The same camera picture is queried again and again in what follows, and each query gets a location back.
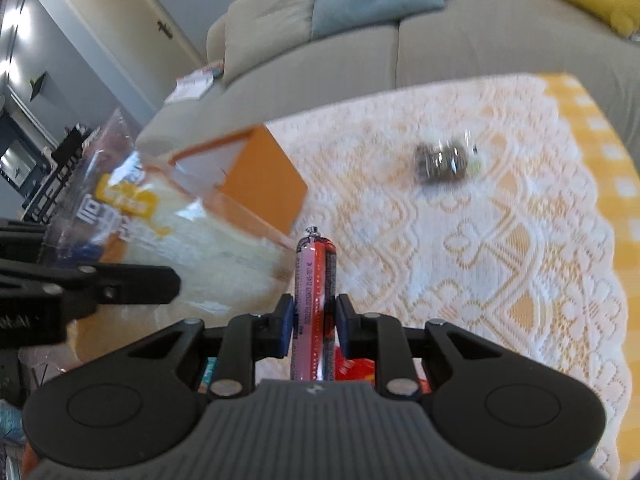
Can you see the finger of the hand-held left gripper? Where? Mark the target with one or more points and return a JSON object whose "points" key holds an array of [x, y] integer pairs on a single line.
{"points": [[20, 240], [140, 285]]}

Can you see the black chairs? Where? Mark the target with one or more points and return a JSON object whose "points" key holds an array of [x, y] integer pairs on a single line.
{"points": [[60, 175]]}

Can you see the booklet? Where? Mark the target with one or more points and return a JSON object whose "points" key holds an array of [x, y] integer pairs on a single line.
{"points": [[192, 85]]}

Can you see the red snack packet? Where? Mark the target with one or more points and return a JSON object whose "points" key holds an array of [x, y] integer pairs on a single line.
{"points": [[355, 367]]}

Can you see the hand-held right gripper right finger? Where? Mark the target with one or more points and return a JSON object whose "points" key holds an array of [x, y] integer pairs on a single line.
{"points": [[344, 327]]}

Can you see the small wall shelf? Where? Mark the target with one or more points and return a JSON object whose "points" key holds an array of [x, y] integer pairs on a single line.
{"points": [[37, 84]]}

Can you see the white door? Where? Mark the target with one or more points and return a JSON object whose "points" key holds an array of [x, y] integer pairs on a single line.
{"points": [[125, 10]]}

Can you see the sliced bread bag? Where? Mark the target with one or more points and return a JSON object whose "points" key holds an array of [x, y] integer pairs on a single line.
{"points": [[200, 240]]}

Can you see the white lace tablecloth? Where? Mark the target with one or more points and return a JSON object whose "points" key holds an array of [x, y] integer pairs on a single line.
{"points": [[475, 270]]}

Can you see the yellow checked tablecloth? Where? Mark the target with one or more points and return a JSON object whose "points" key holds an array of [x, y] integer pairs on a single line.
{"points": [[610, 160]]}

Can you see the pink sausage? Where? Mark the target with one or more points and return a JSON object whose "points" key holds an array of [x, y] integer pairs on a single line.
{"points": [[312, 285]]}

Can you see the beige cushion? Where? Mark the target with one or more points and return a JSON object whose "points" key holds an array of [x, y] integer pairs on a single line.
{"points": [[265, 20]]}

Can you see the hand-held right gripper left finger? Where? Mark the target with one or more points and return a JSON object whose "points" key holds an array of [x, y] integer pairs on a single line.
{"points": [[285, 327]]}

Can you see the brown muffin pack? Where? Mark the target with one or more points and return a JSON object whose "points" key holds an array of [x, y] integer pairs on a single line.
{"points": [[440, 160]]}

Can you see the orange cardboard box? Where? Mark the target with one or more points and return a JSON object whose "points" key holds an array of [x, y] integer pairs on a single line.
{"points": [[270, 185]]}

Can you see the beige sofa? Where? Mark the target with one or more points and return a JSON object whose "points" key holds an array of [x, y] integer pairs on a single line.
{"points": [[475, 45]]}

